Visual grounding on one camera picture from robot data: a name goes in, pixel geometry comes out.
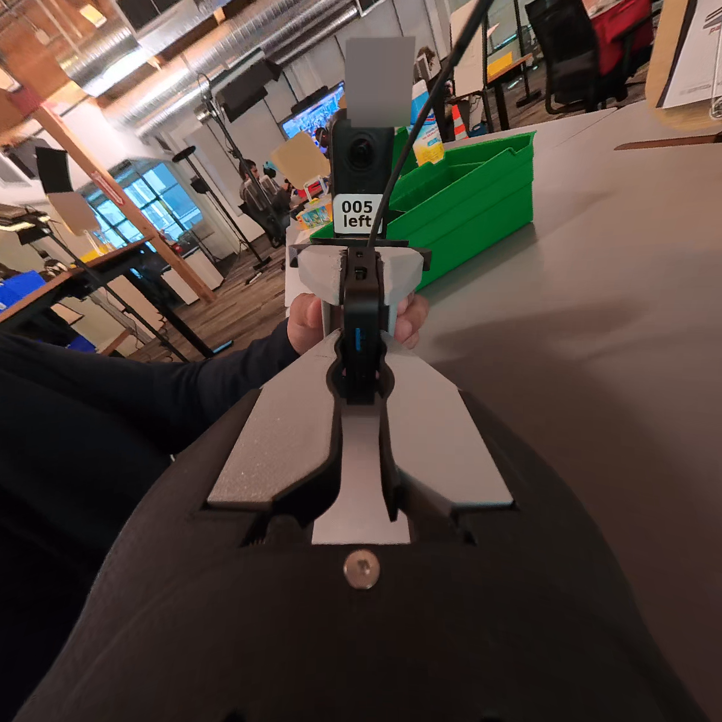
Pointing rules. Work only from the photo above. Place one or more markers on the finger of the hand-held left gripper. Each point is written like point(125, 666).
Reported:
point(321, 276)
point(403, 273)

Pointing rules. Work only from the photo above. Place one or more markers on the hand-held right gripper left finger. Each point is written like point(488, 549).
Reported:
point(276, 445)

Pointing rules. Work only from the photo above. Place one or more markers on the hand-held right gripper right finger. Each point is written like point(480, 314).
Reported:
point(445, 445)

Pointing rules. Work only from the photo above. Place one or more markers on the green storage bin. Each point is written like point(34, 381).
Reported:
point(479, 214)

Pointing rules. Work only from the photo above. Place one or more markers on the person's left forearm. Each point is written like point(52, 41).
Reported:
point(141, 383)

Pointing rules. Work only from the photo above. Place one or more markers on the person's left hand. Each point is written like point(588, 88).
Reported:
point(304, 324)

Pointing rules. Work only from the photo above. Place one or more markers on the cardboard box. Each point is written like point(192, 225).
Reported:
point(299, 158)

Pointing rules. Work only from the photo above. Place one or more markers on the television screen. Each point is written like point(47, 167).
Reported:
point(316, 110)

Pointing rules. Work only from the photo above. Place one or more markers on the yellow printed box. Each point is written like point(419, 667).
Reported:
point(428, 141)

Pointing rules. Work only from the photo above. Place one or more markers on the orange traffic cone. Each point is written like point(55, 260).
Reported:
point(460, 124)

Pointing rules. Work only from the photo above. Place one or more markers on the white sign board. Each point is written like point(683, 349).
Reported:
point(465, 73)

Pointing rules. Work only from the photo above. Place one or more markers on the black studio light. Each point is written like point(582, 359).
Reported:
point(242, 90)

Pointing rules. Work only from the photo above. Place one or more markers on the yellow bin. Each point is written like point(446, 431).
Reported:
point(507, 65)

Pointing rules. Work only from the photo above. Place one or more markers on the black round top stand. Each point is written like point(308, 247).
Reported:
point(183, 153)

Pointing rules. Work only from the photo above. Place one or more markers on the window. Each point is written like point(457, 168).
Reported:
point(158, 197)

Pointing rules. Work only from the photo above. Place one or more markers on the black chair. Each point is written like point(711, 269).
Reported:
point(564, 51)

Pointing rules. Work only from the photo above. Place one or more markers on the wooden top desk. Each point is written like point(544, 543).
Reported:
point(84, 265)

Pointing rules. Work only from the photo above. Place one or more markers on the blue plastic bin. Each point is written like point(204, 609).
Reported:
point(17, 287)

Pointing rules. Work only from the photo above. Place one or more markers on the wooden stand board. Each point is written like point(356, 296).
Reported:
point(657, 73)

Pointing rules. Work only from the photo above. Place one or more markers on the metal duct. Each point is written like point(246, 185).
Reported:
point(169, 34)

